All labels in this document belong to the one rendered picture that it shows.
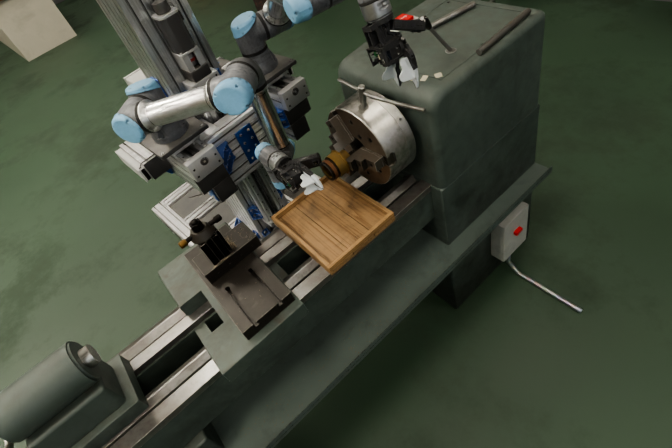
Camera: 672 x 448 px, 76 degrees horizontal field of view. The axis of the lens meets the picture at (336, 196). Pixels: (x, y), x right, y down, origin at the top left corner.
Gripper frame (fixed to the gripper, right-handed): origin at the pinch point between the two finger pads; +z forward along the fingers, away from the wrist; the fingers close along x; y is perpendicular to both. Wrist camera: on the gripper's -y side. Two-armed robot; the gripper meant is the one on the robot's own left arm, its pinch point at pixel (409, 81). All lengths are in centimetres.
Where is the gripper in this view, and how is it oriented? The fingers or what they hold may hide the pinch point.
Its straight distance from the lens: 127.9
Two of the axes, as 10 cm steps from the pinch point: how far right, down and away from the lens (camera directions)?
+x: 5.4, 2.5, -8.0
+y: -7.4, 6.0, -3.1
